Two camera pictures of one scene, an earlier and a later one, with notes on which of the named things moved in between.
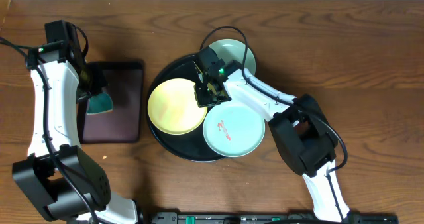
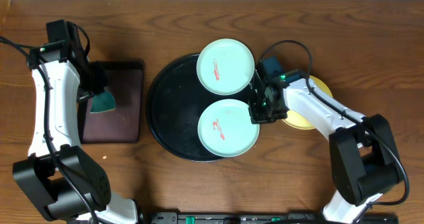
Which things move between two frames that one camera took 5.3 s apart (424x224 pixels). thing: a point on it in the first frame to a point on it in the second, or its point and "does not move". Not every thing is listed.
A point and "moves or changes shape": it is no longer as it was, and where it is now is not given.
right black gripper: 201,101 to 256,116
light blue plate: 233,130 does not move
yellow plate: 173,106 moves or changes shape
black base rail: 271,218 does not move
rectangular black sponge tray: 124,81 does not move
